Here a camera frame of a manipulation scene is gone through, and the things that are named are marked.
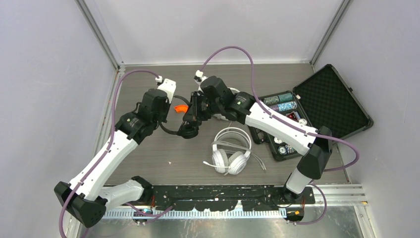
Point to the white ten poker chip stack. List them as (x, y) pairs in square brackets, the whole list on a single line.
[(303, 121)]

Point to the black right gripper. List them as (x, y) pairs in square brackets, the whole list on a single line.
[(193, 113)]

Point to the large white grey headphones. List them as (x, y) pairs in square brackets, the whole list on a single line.
[(220, 116)]

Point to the blue poker chip row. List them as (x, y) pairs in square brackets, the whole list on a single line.
[(281, 102)]

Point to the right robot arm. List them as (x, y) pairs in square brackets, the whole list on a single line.
[(213, 97)]

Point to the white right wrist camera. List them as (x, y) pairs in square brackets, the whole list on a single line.
[(199, 77)]

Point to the black poker chip case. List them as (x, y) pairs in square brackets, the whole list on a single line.
[(324, 99)]

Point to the orange curved plastic piece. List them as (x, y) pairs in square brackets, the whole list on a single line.
[(181, 108)]

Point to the red black triangular button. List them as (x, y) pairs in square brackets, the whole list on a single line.
[(294, 116)]

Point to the small white headphones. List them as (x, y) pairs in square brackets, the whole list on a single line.
[(231, 149)]

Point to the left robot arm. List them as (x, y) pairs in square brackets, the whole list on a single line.
[(85, 196)]

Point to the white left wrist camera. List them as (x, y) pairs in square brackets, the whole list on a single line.
[(166, 85)]

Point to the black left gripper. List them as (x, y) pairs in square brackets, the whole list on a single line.
[(166, 105)]

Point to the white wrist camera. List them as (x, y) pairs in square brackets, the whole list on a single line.
[(199, 77), (166, 85)]

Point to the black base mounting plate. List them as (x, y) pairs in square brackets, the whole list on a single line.
[(224, 197)]

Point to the white five poker chip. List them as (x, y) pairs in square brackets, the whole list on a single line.
[(277, 140)]

